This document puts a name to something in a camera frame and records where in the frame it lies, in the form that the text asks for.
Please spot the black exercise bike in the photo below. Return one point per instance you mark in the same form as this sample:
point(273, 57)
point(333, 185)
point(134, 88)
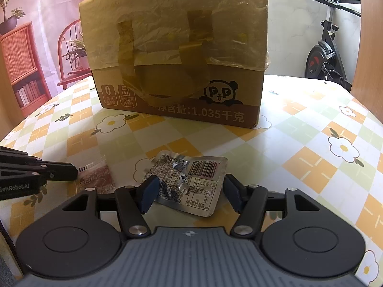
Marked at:
point(326, 56)

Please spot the printed wall backdrop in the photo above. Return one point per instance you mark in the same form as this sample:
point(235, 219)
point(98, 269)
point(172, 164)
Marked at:
point(39, 36)

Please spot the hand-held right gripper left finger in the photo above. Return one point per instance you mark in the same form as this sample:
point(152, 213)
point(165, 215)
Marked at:
point(148, 195)

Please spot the brown clear snack packet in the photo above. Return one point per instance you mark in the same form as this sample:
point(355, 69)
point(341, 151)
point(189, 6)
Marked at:
point(95, 175)

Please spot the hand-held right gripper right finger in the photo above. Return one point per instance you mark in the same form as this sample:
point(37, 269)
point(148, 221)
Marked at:
point(235, 192)

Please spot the wooden panel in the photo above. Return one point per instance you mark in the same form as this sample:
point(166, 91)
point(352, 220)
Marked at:
point(10, 110)
point(369, 36)

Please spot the floral checked tablecloth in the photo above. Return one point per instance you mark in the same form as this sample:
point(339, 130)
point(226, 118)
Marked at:
point(284, 125)

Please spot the taped cardboard box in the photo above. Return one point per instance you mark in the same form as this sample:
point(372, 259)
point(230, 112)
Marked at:
point(179, 50)

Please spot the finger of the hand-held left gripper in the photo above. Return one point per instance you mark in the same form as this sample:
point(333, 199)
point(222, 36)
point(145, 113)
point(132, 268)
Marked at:
point(59, 172)
point(18, 155)

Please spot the silver foil snack packet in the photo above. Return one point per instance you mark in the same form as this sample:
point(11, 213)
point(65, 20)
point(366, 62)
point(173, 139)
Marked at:
point(194, 182)

